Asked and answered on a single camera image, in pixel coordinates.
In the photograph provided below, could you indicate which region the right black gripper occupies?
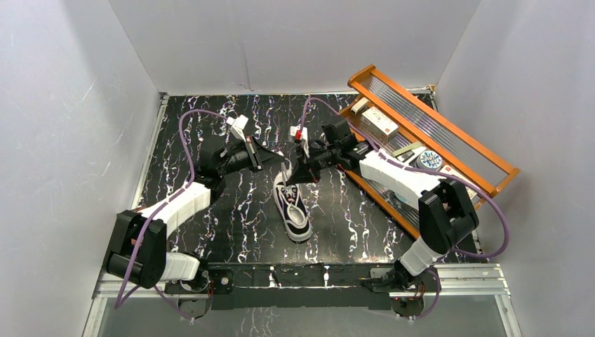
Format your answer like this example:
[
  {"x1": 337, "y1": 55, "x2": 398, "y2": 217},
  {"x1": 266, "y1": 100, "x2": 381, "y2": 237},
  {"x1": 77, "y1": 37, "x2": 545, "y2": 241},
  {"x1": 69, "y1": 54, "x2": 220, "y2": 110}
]
[{"x1": 287, "y1": 143, "x2": 340, "y2": 185}]

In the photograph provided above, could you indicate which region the black white sneaker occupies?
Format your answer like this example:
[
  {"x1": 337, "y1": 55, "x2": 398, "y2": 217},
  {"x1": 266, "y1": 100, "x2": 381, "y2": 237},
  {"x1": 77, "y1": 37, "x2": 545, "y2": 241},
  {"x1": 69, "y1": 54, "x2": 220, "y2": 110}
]
[{"x1": 273, "y1": 182, "x2": 312, "y2": 243}]

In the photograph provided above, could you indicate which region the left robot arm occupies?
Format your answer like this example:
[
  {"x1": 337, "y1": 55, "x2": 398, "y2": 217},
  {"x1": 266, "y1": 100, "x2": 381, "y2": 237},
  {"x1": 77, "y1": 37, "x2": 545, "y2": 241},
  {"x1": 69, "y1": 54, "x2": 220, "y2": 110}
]
[{"x1": 102, "y1": 136, "x2": 285, "y2": 292}]

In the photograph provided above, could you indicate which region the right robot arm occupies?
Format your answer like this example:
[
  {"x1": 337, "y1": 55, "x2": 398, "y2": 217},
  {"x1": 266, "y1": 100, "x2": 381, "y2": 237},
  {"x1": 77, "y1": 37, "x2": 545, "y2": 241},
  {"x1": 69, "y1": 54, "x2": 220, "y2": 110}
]
[{"x1": 287, "y1": 117, "x2": 479, "y2": 291}]

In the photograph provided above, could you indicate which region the white red box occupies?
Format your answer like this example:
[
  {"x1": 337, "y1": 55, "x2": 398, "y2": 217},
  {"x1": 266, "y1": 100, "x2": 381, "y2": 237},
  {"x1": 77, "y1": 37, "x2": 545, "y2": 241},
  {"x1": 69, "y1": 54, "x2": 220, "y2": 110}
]
[{"x1": 361, "y1": 107, "x2": 399, "y2": 143}]

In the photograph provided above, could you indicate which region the orange wooden tiered shelf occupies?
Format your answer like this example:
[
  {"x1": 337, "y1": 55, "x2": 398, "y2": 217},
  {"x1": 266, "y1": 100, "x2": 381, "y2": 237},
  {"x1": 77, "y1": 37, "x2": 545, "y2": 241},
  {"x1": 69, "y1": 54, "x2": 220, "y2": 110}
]
[{"x1": 322, "y1": 64, "x2": 521, "y2": 240}]

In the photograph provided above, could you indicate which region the olive white stapler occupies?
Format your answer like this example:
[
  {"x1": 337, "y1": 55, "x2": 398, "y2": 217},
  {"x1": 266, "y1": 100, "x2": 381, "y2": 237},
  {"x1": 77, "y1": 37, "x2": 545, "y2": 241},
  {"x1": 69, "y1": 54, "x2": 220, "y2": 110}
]
[{"x1": 392, "y1": 142, "x2": 427, "y2": 164}]

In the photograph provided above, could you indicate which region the round blue white tin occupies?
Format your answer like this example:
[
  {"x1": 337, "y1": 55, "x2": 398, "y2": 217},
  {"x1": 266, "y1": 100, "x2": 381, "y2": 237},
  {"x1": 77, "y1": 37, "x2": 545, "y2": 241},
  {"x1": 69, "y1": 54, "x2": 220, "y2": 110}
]
[{"x1": 415, "y1": 150, "x2": 444, "y2": 171}]

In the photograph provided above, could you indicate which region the green white box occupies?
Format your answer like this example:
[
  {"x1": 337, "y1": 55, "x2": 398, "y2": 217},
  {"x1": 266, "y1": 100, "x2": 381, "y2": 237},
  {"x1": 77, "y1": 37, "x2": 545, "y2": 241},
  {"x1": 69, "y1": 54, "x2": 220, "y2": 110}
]
[{"x1": 439, "y1": 164, "x2": 477, "y2": 203}]

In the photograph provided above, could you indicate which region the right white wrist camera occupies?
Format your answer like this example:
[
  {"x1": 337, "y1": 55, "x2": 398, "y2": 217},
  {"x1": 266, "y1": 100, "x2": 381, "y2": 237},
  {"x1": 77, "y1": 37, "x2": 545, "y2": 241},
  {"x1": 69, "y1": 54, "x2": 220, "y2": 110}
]
[{"x1": 289, "y1": 126, "x2": 309, "y2": 159}]

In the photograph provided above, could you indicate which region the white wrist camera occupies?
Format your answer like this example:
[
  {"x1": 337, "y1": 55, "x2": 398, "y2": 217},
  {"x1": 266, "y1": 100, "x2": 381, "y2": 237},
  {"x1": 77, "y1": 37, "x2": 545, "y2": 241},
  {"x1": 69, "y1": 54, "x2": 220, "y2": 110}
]
[
  {"x1": 226, "y1": 114, "x2": 248, "y2": 142},
  {"x1": 289, "y1": 126, "x2": 309, "y2": 159}
]

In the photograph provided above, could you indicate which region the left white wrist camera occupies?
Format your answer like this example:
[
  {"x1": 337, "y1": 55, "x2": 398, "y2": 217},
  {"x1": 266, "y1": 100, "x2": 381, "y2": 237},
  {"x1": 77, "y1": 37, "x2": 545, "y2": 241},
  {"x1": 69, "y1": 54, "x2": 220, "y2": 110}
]
[{"x1": 226, "y1": 114, "x2": 248, "y2": 142}]

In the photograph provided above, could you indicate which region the black base frame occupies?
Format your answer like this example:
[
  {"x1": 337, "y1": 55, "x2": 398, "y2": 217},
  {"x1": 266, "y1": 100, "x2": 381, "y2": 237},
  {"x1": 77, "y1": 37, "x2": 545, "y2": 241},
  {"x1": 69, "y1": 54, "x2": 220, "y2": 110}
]
[{"x1": 165, "y1": 263, "x2": 440, "y2": 317}]

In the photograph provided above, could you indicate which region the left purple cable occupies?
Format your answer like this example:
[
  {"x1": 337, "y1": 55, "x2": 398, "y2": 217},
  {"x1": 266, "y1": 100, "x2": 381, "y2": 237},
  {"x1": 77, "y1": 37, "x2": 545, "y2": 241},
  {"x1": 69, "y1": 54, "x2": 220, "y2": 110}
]
[{"x1": 114, "y1": 109, "x2": 231, "y2": 310}]

